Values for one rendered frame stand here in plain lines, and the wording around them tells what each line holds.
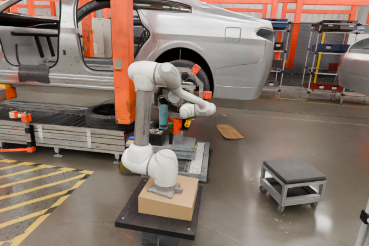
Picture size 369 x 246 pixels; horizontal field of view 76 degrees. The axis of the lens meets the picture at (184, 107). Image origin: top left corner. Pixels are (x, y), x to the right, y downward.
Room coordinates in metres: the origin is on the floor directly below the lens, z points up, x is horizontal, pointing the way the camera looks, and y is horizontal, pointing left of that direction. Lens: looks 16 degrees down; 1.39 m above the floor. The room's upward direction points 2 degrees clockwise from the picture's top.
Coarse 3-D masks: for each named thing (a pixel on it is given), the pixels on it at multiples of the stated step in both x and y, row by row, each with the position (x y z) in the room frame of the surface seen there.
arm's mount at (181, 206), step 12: (180, 180) 1.52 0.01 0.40; (192, 180) 1.54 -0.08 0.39; (144, 192) 1.33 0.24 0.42; (192, 192) 1.38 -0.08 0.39; (144, 204) 1.27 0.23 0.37; (156, 204) 1.26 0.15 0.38; (168, 204) 1.25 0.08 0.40; (180, 204) 1.24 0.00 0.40; (192, 204) 1.26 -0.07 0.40; (168, 216) 1.25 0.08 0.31; (180, 216) 1.23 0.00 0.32
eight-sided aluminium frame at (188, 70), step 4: (176, 68) 2.40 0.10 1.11; (180, 68) 2.40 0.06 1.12; (184, 68) 2.39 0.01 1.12; (188, 68) 2.39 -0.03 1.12; (188, 72) 2.38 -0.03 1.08; (192, 76) 2.38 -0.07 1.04; (196, 76) 2.39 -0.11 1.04; (196, 80) 2.38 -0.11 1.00; (200, 84) 2.37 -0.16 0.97; (200, 88) 2.41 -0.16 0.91; (200, 92) 2.37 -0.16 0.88; (152, 96) 2.44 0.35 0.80; (200, 96) 2.37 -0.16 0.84; (152, 100) 2.43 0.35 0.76; (168, 112) 2.47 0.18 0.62; (168, 116) 2.41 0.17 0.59; (172, 116) 2.41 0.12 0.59; (176, 116) 2.40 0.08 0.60; (180, 116) 2.40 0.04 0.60
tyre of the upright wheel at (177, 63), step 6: (174, 60) 2.62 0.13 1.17; (180, 60) 2.54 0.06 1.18; (186, 60) 2.63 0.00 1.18; (180, 66) 2.48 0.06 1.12; (186, 66) 2.47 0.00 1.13; (192, 66) 2.47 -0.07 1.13; (198, 72) 2.46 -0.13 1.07; (204, 72) 2.63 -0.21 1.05; (204, 78) 2.45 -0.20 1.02; (204, 84) 2.45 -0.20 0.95; (204, 90) 2.45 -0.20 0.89; (156, 108) 2.51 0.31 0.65
